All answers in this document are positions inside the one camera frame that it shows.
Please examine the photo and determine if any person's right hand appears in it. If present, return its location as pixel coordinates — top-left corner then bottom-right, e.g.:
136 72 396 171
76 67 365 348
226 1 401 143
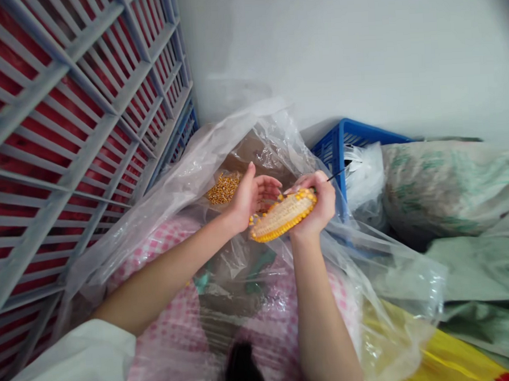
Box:
282 171 340 241

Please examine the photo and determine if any person's left hand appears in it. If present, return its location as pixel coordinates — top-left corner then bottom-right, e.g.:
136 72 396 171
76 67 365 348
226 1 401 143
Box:
224 159 286 235

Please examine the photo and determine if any thin dark pick tool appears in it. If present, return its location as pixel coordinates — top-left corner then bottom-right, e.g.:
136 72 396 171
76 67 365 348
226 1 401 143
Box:
312 165 354 193

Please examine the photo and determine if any partly shelled corn cob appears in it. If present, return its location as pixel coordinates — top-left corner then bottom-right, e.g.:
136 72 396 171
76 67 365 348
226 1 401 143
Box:
247 187 321 244

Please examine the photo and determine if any blue plastic crate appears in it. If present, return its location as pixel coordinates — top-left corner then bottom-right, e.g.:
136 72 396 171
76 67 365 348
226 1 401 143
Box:
308 114 420 227
163 95 203 166

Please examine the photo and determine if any white plastic bag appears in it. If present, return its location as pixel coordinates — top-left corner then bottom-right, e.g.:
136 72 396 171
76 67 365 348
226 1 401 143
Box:
342 140 390 234

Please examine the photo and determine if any brown cardboard box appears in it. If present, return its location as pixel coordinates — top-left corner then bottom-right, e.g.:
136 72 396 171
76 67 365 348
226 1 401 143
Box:
190 124 300 220

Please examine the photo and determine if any pile of yellow corn kernels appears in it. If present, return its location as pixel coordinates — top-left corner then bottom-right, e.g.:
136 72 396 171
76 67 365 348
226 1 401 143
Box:
205 170 244 207

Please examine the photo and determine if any large clear plastic bag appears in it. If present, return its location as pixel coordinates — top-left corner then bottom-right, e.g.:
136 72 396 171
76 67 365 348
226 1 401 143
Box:
41 87 456 381

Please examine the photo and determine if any white woven sack green print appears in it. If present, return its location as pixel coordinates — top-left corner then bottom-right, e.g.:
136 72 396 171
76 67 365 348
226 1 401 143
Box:
379 136 509 245

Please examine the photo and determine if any pale green woven sack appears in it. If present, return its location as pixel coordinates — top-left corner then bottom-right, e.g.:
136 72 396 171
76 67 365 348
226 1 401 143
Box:
421 231 509 376

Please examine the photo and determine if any yellow plastic bag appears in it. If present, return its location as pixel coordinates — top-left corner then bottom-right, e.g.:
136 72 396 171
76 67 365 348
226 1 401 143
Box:
361 292 509 381

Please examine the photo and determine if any stack of grey plastic crates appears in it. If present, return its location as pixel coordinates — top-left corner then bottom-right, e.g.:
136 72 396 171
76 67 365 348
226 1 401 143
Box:
0 0 212 381

